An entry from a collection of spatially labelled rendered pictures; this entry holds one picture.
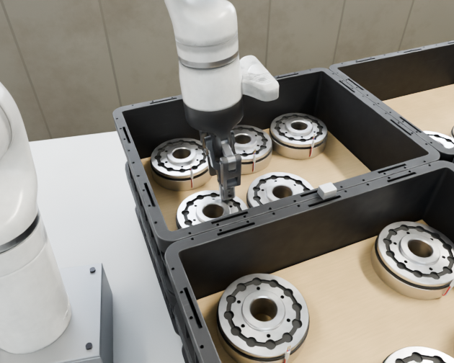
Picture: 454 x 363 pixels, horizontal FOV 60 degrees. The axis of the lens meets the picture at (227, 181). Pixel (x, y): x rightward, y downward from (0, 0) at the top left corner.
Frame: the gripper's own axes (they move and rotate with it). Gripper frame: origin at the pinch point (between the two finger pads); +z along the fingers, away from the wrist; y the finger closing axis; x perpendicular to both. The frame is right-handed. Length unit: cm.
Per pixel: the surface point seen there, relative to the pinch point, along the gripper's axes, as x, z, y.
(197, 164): -2.2, 1.0, -5.7
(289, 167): 13.1, 5.2, -4.0
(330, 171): 19.3, 5.6, -1.0
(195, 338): -9.8, -6.1, 25.7
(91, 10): -16, 20, -152
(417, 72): 49, 2, -19
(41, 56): -44, 37, -154
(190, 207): -5.6, 0.7, 3.3
